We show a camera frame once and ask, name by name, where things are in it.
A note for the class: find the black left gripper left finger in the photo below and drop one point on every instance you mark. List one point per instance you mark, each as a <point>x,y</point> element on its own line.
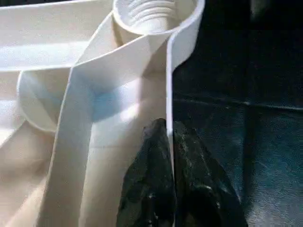
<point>149,179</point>

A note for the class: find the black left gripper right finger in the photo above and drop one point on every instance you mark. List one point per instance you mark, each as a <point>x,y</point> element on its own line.
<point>203,184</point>

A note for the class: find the white plastic table top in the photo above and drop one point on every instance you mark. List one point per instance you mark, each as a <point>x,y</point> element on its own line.
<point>94,85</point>

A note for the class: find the black work mat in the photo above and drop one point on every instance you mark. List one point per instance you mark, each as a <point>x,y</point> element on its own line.
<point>246,104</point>

